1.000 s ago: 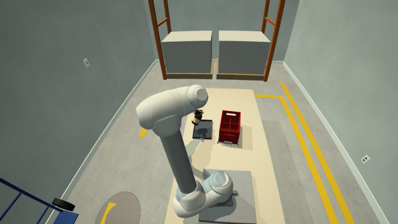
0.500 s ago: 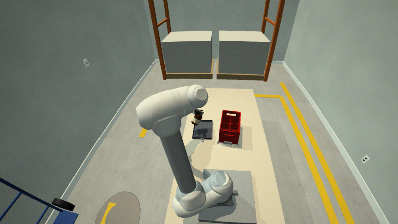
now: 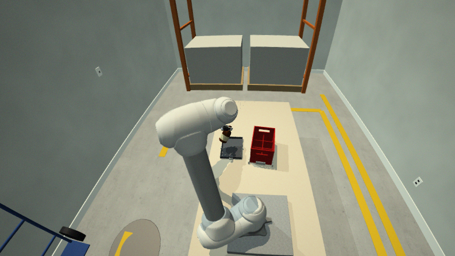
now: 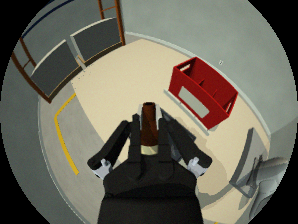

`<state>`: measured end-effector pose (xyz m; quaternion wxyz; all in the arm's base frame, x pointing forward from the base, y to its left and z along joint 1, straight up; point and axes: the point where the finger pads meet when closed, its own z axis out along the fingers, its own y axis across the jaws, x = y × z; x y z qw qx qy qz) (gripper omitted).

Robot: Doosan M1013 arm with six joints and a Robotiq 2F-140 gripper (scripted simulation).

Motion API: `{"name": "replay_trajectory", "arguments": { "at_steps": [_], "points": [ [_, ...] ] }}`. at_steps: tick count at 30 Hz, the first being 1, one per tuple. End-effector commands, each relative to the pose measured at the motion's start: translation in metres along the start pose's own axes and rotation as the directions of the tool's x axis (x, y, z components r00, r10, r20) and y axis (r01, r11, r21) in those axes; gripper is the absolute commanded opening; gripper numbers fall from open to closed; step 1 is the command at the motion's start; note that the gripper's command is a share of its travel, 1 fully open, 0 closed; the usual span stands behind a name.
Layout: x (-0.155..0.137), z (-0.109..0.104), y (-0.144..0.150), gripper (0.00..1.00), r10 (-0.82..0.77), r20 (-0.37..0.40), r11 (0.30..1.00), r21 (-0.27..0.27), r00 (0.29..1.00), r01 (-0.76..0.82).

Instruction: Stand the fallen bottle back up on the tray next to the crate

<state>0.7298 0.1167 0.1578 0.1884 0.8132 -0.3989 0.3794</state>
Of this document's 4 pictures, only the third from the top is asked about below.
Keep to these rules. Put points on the brown glass bottle with cream label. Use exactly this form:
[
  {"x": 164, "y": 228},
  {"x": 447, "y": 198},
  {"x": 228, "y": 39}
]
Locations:
[{"x": 225, "y": 136}]

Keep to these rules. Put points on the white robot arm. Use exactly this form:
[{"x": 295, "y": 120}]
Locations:
[{"x": 186, "y": 129}]

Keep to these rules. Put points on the red crate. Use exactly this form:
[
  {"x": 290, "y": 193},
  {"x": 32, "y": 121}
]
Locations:
[{"x": 267, "y": 139}]

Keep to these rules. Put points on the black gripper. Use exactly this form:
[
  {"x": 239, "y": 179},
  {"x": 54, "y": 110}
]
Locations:
[{"x": 226, "y": 128}]

